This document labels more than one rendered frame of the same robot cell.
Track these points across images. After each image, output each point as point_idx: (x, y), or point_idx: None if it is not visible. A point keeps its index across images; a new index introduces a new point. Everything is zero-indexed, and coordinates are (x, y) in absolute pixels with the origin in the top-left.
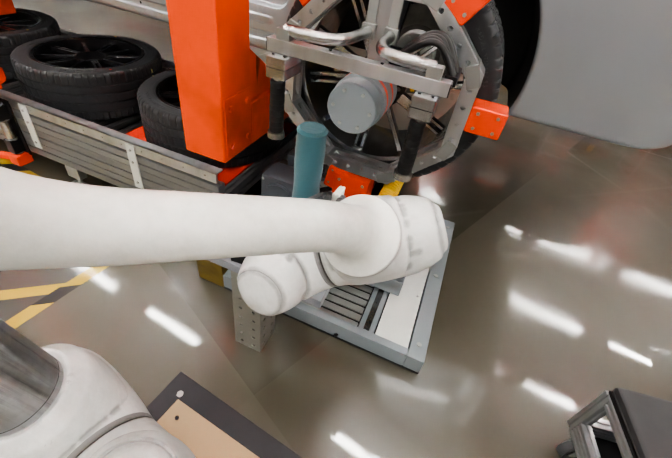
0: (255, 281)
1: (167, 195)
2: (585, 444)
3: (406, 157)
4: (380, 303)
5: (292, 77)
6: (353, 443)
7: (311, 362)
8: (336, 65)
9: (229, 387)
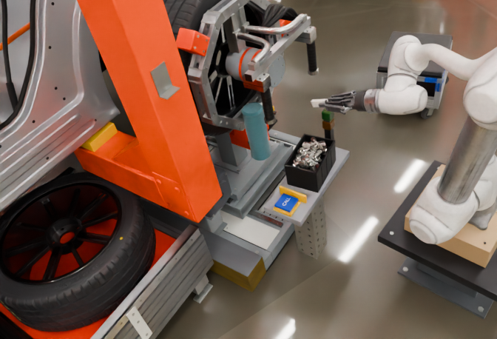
0: (423, 95)
1: (456, 56)
2: None
3: (316, 60)
4: None
5: (213, 101)
6: (384, 195)
7: (334, 214)
8: (278, 54)
9: (353, 259)
